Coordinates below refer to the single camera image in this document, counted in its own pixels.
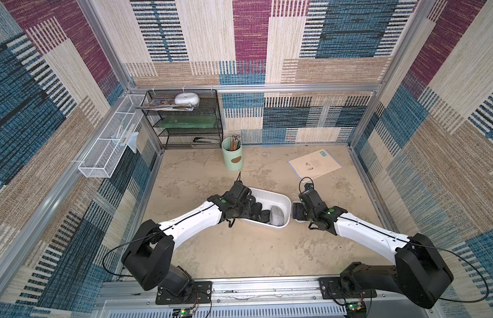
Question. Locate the green pad on shelf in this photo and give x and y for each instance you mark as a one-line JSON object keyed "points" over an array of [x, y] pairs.
{"points": [[187, 122]]}

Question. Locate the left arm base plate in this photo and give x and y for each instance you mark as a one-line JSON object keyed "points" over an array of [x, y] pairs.
{"points": [[198, 292]]}

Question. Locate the black stapler on bottom shelf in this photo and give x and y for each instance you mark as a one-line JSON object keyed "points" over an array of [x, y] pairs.
{"points": [[202, 140]]}

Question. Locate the grey computer mouse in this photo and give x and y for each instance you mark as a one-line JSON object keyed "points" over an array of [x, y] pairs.
{"points": [[277, 218]]}

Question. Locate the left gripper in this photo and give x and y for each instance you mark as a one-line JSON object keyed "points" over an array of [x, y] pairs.
{"points": [[247, 212]]}

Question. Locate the white round device on shelf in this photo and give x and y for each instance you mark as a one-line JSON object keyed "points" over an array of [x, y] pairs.
{"points": [[188, 99]]}

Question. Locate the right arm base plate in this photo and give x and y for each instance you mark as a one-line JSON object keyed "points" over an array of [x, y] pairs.
{"points": [[330, 287]]}

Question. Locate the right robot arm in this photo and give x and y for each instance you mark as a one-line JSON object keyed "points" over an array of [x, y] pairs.
{"points": [[416, 269]]}

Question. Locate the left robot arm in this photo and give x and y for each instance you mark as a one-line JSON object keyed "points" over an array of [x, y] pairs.
{"points": [[148, 258]]}

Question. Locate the black wire shelf rack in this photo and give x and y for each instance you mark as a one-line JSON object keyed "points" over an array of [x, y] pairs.
{"points": [[183, 138]]}

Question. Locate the beige notebook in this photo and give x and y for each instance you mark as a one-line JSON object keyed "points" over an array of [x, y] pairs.
{"points": [[314, 165]]}

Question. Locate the white storage box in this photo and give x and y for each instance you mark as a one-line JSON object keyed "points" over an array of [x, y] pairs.
{"points": [[268, 199]]}

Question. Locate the white wire wall basket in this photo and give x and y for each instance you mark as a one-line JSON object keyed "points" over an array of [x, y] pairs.
{"points": [[117, 135]]}

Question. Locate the green pen holder cup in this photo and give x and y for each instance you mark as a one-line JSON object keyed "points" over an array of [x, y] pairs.
{"points": [[232, 153]]}

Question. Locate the magazine on top shelf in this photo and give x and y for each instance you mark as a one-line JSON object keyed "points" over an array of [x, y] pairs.
{"points": [[160, 104]]}

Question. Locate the black computer mouse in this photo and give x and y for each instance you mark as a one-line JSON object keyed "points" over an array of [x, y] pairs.
{"points": [[264, 216]]}

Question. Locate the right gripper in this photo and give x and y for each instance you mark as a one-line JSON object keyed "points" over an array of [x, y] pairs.
{"points": [[302, 211]]}

